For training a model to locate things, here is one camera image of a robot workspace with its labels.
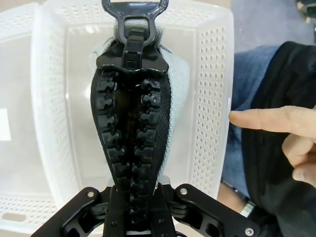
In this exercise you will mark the person in black jacket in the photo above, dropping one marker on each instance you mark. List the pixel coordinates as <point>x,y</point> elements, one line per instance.
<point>284,209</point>

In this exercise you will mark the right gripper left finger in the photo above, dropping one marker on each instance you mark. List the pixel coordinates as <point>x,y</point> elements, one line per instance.
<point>79,205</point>

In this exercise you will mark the person's right hand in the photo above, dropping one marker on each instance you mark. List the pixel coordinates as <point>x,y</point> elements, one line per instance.
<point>271,118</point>

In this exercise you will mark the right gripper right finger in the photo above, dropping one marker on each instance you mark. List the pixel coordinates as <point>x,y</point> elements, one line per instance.
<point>212,209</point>

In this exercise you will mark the grey pouch with giant zipper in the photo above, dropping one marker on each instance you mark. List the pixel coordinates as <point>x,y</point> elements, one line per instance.
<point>158,138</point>

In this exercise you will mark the silver wrist watch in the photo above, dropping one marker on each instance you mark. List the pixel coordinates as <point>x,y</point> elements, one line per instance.
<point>247,209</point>

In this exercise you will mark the person's left hand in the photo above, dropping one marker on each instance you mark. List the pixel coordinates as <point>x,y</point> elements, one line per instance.
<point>232,197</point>

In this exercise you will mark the person's blue jeans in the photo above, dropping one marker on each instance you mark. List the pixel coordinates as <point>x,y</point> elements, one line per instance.
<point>247,81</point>

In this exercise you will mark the white perforated plastic basket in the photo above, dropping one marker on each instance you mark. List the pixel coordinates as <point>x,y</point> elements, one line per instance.
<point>212,98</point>
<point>24,74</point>

